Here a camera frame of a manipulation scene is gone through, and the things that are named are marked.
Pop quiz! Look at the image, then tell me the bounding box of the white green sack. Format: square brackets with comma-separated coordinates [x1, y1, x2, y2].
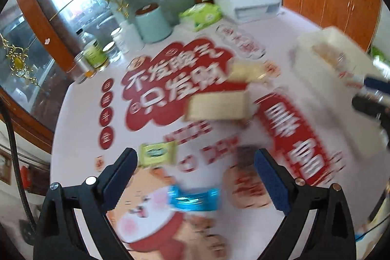
[370, 45, 390, 72]

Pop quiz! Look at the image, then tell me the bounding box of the yellow snack packet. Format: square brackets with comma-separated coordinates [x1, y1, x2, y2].
[228, 61, 269, 85]

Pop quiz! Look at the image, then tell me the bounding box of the brown wafer packet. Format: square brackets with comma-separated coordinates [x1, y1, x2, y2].
[184, 91, 250, 122]

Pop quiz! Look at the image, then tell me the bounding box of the red object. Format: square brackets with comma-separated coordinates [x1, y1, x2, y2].
[20, 165, 49, 196]

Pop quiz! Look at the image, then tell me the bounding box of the white pill bottle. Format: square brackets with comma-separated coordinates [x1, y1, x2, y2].
[110, 28, 130, 54]

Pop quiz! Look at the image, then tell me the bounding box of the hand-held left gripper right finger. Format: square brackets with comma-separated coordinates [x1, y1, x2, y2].
[254, 148, 357, 260]

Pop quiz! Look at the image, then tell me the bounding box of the small green snack packet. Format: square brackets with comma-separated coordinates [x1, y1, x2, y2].
[138, 141, 179, 167]

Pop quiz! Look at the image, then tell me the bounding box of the shiny blue candy packet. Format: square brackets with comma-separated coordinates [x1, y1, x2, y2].
[167, 185, 221, 212]

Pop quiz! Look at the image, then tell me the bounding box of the white plastic bin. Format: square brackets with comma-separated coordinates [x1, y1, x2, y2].
[294, 26, 390, 114]

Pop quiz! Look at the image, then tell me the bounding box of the green tissue pack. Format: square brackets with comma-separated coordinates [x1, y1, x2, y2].
[178, 3, 223, 32]

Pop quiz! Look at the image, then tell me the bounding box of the black cable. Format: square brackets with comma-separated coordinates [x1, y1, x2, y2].
[0, 102, 40, 245]

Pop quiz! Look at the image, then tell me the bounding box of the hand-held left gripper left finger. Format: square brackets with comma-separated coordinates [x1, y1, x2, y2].
[33, 148, 138, 260]

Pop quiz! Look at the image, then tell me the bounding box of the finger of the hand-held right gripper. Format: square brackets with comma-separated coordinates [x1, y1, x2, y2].
[352, 95, 390, 120]
[362, 74, 390, 93]

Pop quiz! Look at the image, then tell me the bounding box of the small glass jar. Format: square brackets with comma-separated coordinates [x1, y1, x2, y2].
[102, 44, 122, 62]

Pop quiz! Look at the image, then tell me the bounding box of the green label glass bottle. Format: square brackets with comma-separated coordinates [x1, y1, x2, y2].
[75, 29, 110, 68]

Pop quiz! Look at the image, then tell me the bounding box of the printed pink table cover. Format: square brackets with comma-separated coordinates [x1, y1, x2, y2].
[49, 9, 390, 260]

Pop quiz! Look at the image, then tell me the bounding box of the metal can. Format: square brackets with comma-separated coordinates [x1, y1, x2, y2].
[74, 53, 97, 79]

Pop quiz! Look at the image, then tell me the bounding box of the clear bread packet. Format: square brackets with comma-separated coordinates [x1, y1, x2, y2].
[311, 44, 363, 87]

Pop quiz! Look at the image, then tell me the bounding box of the mint green canister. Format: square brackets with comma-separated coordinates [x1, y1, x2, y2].
[134, 3, 173, 44]

